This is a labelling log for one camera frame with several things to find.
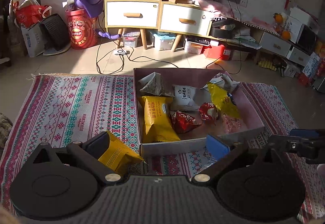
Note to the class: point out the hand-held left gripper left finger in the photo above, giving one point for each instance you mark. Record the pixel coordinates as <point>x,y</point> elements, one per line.
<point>97,144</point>

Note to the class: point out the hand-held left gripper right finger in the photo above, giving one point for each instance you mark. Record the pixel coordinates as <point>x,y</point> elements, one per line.
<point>215,146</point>

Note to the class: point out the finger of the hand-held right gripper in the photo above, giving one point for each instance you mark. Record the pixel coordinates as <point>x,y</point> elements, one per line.
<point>281,141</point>
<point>303,133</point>

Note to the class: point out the yellow striped snack packet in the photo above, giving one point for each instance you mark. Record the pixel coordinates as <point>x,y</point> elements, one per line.
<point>119,155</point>

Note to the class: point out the pink crispy bar packet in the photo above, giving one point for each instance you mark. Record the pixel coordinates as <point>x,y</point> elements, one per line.
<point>232,123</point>

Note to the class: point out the red snack packet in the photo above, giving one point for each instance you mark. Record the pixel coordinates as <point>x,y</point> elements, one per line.
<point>184,122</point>
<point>208,111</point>

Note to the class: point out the cardboard box with pink inside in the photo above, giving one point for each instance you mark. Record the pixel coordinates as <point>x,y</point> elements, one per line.
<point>243,112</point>

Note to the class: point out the yellow snack bag blue label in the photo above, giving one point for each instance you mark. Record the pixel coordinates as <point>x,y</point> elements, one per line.
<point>223,100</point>

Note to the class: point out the white panda print snack packet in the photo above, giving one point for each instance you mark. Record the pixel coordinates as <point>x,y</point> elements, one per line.
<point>185,99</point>

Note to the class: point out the yellow printed snack packet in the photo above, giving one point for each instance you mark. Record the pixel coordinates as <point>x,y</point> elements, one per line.
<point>157,119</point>

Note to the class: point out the newsprint triangular snack packet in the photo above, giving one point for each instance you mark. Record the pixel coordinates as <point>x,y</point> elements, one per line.
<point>155,84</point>
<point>226,81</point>

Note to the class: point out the patterned woven mat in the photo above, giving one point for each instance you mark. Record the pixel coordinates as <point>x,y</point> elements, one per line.
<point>76,112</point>

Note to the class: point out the row of yellow rolls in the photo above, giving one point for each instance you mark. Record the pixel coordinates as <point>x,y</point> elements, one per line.
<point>266,65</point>

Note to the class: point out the low white drawer stand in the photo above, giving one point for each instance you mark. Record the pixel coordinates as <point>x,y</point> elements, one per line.
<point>276,45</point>

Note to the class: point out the grey knit blanket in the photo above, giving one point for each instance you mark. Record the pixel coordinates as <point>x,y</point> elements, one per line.
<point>5,130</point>

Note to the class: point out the red box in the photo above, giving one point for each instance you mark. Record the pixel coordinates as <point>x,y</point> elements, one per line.
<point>217,52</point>

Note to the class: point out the black appliance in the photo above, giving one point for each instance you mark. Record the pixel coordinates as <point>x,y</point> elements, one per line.
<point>307,38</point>

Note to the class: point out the white power adapter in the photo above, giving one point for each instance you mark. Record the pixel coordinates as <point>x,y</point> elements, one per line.
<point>121,52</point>

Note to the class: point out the orange fruit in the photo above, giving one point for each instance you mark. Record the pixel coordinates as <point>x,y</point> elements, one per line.
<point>278,18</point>
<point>286,35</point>

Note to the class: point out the purple curved gadget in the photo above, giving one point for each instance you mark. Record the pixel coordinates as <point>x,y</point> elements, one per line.
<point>109,35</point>

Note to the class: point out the red printed barrel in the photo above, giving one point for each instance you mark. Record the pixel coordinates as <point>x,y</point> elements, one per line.
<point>81,31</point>

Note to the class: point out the clear storage box blue lid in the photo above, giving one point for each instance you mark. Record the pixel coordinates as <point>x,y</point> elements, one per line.
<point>164,41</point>

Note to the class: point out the black round tin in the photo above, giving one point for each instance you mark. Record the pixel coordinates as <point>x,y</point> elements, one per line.
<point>224,29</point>

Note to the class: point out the black plastic basket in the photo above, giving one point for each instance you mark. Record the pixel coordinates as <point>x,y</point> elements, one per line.
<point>54,32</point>

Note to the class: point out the white paper bag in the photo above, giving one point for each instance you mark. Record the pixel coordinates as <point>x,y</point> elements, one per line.
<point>34,41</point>

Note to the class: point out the white wooden drawer cabinet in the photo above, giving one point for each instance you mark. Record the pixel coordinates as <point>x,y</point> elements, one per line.
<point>185,19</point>

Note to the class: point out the white wooden shelf cabinet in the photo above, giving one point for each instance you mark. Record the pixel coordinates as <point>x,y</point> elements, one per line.
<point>132,13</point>

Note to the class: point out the pink cloth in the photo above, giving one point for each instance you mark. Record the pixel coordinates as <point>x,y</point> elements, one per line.
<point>215,8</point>

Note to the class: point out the red plastic bag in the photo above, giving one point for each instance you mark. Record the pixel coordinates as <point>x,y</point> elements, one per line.
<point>29,14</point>

